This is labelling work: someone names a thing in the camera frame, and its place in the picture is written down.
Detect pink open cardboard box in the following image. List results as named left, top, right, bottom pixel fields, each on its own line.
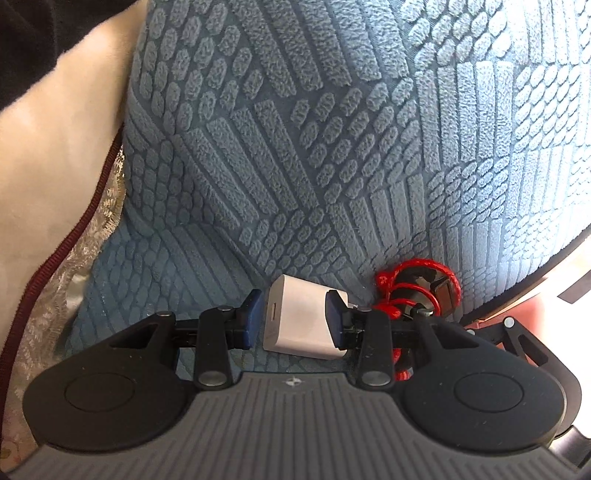
left=461, top=262, right=591, bottom=331

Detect striped red white black blanket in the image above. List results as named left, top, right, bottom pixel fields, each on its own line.
left=1, top=1, right=147, bottom=471

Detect red black cable gadget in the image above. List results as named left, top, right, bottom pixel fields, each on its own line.
left=370, top=257, right=463, bottom=381

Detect white charger block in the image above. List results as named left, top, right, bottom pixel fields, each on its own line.
left=263, top=275, right=346, bottom=360

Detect blue textured chair cover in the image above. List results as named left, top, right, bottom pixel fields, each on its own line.
left=65, top=1, right=590, bottom=354

